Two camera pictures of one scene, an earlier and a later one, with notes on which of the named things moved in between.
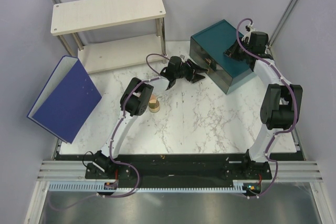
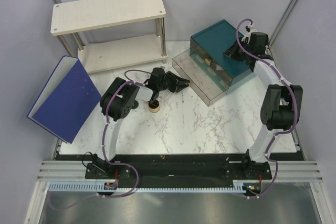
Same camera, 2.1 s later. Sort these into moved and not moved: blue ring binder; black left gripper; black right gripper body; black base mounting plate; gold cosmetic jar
Moved: black left gripper
Not moved: blue ring binder; black right gripper body; gold cosmetic jar; black base mounting plate
